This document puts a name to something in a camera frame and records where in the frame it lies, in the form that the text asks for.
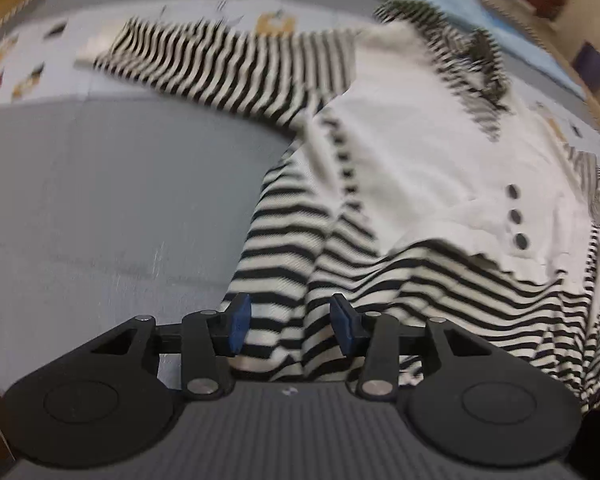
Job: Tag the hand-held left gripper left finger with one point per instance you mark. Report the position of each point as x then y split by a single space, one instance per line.
240 324

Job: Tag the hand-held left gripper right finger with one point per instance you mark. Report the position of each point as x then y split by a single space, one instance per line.
342 326

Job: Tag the black and white striped garment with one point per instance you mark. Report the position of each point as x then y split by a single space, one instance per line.
405 135

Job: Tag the grey printed bed sheet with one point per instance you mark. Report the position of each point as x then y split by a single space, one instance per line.
105 185

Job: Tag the purple box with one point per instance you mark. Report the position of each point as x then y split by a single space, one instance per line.
592 66

